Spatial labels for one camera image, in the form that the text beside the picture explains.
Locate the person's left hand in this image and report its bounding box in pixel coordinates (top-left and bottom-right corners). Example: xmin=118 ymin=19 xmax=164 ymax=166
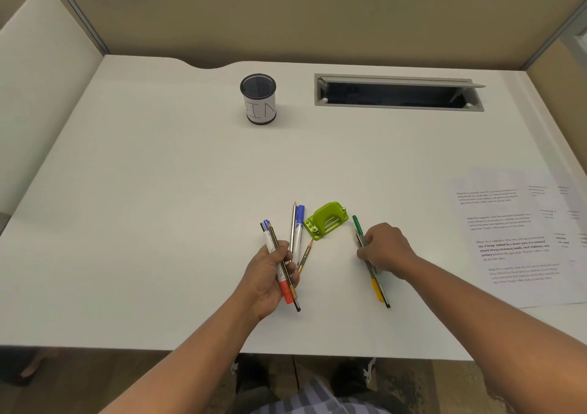
xmin=236 ymin=240 xmax=301 ymax=323

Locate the person's right hand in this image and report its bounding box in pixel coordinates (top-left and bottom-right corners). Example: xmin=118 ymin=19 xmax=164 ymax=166
xmin=356 ymin=222 xmax=421 ymax=281

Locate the white marker red end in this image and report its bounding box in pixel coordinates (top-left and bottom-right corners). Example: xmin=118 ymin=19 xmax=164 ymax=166
xmin=260 ymin=219 xmax=297 ymax=305

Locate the black yellow striped pencil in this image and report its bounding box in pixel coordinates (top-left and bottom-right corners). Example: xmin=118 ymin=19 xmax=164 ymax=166
xmin=267 ymin=221 xmax=302 ymax=313
xmin=355 ymin=232 xmax=392 ymax=309

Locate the green capped pen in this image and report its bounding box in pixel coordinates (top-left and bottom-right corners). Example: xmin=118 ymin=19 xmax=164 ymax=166
xmin=352 ymin=215 xmax=379 ymax=275

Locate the yellow barrel pen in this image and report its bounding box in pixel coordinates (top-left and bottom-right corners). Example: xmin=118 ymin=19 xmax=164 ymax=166
xmin=369 ymin=271 xmax=386 ymax=305

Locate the green hole punch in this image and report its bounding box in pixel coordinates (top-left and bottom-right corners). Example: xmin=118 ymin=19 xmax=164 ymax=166
xmin=303 ymin=201 xmax=349 ymax=241

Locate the stack of printed paper sheets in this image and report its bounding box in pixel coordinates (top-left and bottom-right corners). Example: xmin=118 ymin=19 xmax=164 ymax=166
xmin=449 ymin=166 xmax=587 ymax=309

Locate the person's right forearm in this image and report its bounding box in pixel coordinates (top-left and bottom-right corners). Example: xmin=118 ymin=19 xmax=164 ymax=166
xmin=399 ymin=255 xmax=587 ymax=414

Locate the person's left forearm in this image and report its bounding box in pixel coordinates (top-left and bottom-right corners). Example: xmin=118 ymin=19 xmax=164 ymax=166
xmin=98 ymin=289 xmax=276 ymax=414

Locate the person's right black shoe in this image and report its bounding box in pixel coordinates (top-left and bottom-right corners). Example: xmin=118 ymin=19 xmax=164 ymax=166
xmin=330 ymin=357 xmax=377 ymax=399

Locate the black mesh pen cup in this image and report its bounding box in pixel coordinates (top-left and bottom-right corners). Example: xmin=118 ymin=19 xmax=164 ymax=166
xmin=240 ymin=73 xmax=278 ymax=126

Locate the cream rounded desk divider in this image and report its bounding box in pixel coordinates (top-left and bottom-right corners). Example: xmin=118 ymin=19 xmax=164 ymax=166
xmin=0 ymin=0 xmax=105 ymax=217

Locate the grey desk cable hatch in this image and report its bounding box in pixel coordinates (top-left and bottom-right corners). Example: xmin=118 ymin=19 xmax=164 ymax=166
xmin=314 ymin=73 xmax=487 ymax=113

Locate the grey partition post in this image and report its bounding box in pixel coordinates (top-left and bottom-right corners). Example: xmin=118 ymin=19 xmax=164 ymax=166
xmin=45 ymin=0 xmax=110 ymax=56
xmin=520 ymin=0 xmax=587 ymax=72

